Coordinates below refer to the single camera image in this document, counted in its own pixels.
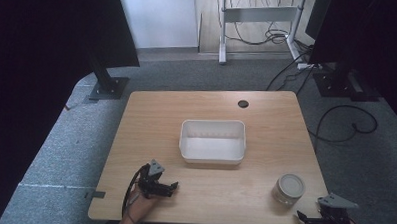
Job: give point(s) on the person's left hand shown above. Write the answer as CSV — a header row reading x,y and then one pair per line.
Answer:
x,y
142,205

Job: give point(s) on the black curtain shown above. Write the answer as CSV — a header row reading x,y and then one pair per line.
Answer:
x,y
372,34
38,69

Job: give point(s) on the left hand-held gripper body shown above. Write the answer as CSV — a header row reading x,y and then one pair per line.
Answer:
x,y
155,169

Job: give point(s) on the white power strip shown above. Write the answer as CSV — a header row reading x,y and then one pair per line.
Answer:
x,y
308,66

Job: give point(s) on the white desk frame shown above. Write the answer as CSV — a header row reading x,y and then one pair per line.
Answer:
x,y
256,14

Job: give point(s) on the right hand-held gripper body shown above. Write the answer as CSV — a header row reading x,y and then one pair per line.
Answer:
x,y
336,207

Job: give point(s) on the white plastic bin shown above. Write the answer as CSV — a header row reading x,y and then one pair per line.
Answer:
x,y
212,149

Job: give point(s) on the black table bracket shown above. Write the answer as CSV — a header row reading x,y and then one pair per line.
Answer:
x,y
97,195

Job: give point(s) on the black table grommet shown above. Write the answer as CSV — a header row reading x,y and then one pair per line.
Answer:
x,y
243,104

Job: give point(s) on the black metal stand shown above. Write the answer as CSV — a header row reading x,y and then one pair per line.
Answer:
x,y
105,83
341,85

